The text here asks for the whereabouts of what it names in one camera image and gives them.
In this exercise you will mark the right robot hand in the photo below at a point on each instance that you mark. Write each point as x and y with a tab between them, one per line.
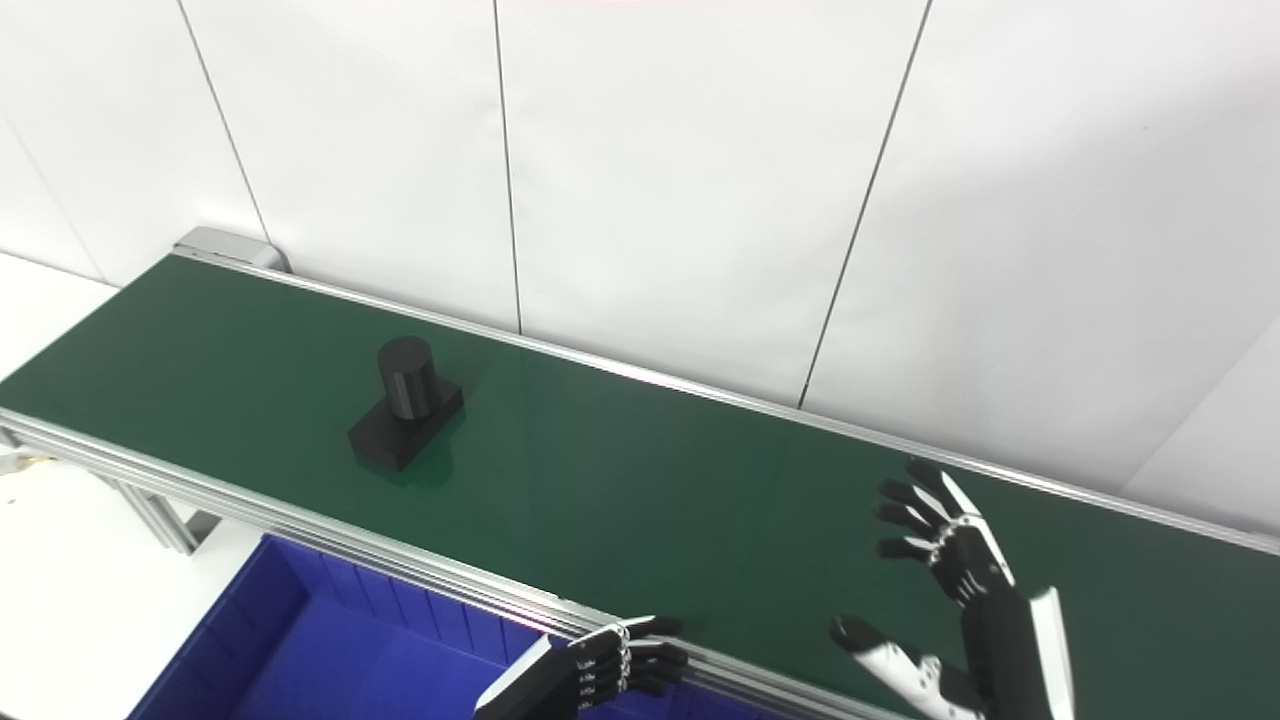
990	620

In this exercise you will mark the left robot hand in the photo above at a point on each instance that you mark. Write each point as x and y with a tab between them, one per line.
590	670

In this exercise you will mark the black cylinder block part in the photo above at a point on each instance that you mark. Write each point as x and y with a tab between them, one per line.
400	410

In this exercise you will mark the green conveyor belt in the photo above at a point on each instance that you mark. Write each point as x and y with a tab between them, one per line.
400	560
620	480

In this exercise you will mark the blue plastic bin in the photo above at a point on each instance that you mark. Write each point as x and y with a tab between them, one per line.
330	650

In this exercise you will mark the aluminium conveyor leg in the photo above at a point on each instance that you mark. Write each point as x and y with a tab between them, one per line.
160	520

